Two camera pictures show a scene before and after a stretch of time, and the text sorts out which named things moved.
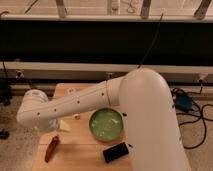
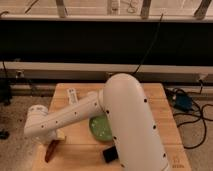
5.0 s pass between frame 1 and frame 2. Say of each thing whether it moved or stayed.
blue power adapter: stayed
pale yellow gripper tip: moved
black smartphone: stayed
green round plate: stayed
